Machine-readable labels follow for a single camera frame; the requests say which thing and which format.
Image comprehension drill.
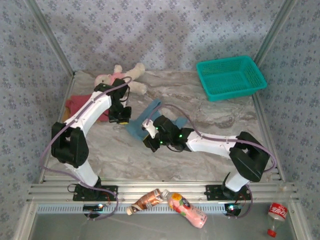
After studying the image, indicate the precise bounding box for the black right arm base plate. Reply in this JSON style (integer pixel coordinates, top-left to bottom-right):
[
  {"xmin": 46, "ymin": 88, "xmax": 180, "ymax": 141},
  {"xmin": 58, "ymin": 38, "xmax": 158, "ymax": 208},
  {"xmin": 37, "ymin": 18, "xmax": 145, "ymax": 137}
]
[{"xmin": 205, "ymin": 184, "xmax": 252, "ymax": 201}]

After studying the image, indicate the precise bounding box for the clear cola bottle red label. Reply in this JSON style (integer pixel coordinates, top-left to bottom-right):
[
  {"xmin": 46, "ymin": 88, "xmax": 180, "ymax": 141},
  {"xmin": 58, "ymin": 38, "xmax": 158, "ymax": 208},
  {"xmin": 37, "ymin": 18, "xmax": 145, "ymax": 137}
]
[{"xmin": 266, "ymin": 201, "xmax": 289, "ymax": 238}]

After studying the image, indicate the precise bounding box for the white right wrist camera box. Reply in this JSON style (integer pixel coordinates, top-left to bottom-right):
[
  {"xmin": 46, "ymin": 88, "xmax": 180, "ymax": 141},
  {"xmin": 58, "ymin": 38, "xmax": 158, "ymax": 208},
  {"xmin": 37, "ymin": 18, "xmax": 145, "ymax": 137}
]
[{"xmin": 141, "ymin": 119, "xmax": 156, "ymax": 139}]

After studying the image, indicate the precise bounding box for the white plush doll pink outfit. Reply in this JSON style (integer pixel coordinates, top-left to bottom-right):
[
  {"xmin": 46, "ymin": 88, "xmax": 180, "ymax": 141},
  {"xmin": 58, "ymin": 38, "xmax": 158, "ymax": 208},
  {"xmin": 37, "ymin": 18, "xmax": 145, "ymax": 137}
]
[{"xmin": 94, "ymin": 62, "xmax": 147, "ymax": 95}]

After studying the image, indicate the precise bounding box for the blue tank top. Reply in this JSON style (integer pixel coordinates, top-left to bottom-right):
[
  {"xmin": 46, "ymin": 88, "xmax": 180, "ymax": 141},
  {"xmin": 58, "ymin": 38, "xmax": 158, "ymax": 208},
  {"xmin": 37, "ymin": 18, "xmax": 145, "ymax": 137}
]
[{"xmin": 124, "ymin": 98, "xmax": 189, "ymax": 142}]

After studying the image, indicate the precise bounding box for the pink drink bottle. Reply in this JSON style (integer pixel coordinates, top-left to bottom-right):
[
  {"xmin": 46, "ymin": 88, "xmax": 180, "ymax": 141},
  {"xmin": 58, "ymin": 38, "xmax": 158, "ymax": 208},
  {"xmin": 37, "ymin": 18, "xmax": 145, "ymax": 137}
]
[{"xmin": 162, "ymin": 189, "xmax": 208, "ymax": 229}]

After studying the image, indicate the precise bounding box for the red tank top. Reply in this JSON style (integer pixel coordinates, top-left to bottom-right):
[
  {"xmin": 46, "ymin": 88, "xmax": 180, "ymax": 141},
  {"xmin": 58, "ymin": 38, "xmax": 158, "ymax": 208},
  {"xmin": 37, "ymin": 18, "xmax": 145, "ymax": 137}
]
[{"xmin": 65, "ymin": 93, "xmax": 112, "ymax": 123}]

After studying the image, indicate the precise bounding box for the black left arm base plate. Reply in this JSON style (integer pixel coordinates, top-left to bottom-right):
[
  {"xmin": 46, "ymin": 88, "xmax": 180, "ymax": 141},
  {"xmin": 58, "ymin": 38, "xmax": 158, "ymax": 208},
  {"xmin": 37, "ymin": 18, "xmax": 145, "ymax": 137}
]
[{"xmin": 73, "ymin": 185, "xmax": 119, "ymax": 202}]

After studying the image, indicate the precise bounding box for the teal plastic basket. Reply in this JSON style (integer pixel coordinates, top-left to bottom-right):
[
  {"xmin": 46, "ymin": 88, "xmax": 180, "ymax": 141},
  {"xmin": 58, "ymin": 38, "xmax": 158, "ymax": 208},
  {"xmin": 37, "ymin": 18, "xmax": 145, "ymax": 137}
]
[{"xmin": 196, "ymin": 54, "xmax": 268, "ymax": 102}]

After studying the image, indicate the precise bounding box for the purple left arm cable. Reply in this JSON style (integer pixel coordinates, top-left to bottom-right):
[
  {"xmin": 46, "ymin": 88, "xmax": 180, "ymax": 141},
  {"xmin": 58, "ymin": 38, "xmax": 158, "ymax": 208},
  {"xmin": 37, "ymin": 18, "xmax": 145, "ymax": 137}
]
[{"xmin": 39, "ymin": 76, "xmax": 133, "ymax": 221}]

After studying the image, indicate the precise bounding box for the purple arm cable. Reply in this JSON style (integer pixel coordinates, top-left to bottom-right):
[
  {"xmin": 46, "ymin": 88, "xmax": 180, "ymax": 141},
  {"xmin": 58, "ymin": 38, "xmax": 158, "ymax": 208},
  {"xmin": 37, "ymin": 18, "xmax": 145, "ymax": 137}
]
[
  {"xmin": 39, "ymin": 76, "xmax": 133, "ymax": 221},
  {"xmin": 146, "ymin": 104, "xmax": 277, "ymax": 219}
]

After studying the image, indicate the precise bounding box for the aluminium frame post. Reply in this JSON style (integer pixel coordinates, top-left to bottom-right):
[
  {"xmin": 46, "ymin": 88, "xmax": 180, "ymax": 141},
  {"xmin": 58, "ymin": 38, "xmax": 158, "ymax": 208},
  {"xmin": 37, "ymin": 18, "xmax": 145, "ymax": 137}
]
[
  {"xmin": 248, "ymin": 0, "xmax": 298, "ymax": 76},
  {"xmin": 24, "ymin": 0, "xmax": 76, "ymax": 76}
]

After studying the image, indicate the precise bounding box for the aluminium frame cross rail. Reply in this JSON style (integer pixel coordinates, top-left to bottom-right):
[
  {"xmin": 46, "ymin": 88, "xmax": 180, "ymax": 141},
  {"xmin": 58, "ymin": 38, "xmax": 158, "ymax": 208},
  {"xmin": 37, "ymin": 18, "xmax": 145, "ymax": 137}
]
[{"xmin": 26, "ymin": 180, "xmax": 300, "ymax": 204}]

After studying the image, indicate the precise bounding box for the aluminium side rail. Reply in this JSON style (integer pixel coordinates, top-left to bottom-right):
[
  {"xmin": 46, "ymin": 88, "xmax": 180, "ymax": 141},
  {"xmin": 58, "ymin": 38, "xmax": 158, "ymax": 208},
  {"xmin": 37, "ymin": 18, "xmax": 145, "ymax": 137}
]
[
  {"xmin": 247, "ymin": 71, "xmax": 286, "ymax": 182},
  {"xmin": 37, "ymin": 72, "xmax": 76, "ymax": 183}
]

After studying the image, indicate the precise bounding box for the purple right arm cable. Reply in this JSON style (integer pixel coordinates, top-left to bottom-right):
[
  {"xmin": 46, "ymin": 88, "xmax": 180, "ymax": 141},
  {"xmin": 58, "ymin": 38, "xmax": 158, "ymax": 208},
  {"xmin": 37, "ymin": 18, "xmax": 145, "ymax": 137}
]
[{"xmin": 146, "ymin": 104, "xmax": 277, "ymax": 219}]

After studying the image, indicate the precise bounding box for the grey slotted cable duct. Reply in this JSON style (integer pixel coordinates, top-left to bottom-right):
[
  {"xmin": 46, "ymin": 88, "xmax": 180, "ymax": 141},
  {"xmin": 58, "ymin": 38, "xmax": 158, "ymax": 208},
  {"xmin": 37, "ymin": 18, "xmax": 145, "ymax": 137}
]
[{"xmin": 36, "ymin": 204, "xmax": 243, "ymax": 215}]

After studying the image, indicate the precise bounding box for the brown drink bottle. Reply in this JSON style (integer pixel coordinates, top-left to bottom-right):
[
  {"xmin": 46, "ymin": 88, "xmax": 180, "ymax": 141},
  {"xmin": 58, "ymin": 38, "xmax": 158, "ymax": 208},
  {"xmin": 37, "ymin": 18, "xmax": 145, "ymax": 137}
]
[{"xmin": 125, "ymin": 188, "xmax": 165, "ymax": 216}]

